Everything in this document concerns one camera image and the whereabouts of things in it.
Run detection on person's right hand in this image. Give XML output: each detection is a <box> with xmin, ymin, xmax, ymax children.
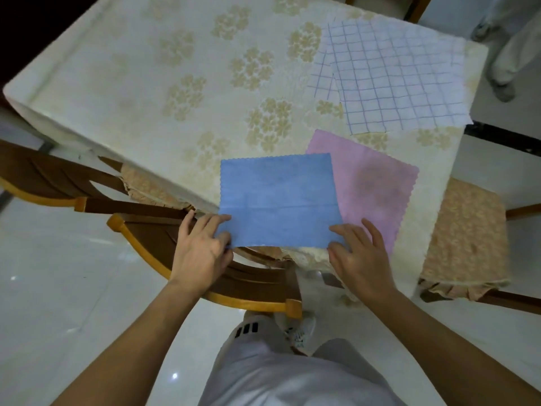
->
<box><xmin>327</xmin><ymin>218</ymin><xmax>398</xmax><ymax>307</ymax></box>

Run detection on person's left hand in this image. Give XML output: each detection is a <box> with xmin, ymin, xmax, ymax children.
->
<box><xmin>168</xmin><ymin>210</ymin><xmax>234</xmax><ymax>299</ymax></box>

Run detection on blue cleaning cloth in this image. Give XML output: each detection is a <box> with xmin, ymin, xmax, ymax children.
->
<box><xmin>217</xmin><ymin>153</ymin><xmax>345</xmax><ymax>250</ymax></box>

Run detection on person's left forearm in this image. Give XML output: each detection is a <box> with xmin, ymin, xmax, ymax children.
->
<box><xmin>51</xmin><ymin>280</ymin><xmax>202</xmax><ymax>406</ymax></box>

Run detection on person's right forearm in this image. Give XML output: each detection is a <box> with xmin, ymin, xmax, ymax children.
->
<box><xmin>365</xmin><ymin>287</ymin><xmax>541</xmax><ymax>406</ymax></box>

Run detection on beige floral seat cushion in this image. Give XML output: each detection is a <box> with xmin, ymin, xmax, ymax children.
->
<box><xmin>120</xmin><ymin>163</ymin><xmax>196</xmax><ymax>210</ymax></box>
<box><xmin>418</xmin><ymin>177</ymin><xmax>511</xmax><ymax>302</ymax></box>
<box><xmin>232</xmin><ymin>245</ymin><xmax>335</xmax><ymax>272</ymax></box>

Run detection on brown wooden chair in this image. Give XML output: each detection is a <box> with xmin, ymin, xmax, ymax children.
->
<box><xmin>0</xmin><ymin>139</ymin><xmax>192</xmax><ymax>221</ymax></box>
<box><xmin>107</xmin><ymin>213</ymin><xmax>303</xmax><ymax>320</ymax></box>
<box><xmin>345</xmin><ymin>0</ymin><xmax>434</xmax><ymax>24</ymax></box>
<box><xmin>418</xmin><ymin>203</ymin><xmax>541</xmax><ymax>316</ymax></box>

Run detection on pink cleaning cloth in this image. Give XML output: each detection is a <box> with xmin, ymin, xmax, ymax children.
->
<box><xmin>306</xmin><ymin>129</ymin><xmax>420</xmax><ymax>257</ymax></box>

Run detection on person's white sneaker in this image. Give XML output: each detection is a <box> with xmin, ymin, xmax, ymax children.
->
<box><xmin>274</xmin><ymin>310</ymin><xmax>317</xmax><ymax>350</ymax></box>

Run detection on person's white trousers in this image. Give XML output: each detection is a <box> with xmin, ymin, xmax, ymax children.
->
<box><xmin>198</xmin><ymin>315</ymin><xmax>407</xmax><ymax>406</ymax></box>

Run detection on large white checked cloth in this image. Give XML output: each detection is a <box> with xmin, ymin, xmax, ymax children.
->
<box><xmin>327</xmin><ymin>17</ymin><xmax>473</xmax><ymax>136</ymax></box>

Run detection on small white checked cloth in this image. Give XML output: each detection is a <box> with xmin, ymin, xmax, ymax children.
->
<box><xmin>306</xmin><ymin>50</ymin><xmax>345</xmax><ymax>104</ymax></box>

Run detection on cream floral tablecloth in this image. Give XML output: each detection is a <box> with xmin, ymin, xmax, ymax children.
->
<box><xmin>3</xmin><ymin>0</ymin><xmax>489</xmax><ymax>299</ymax></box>

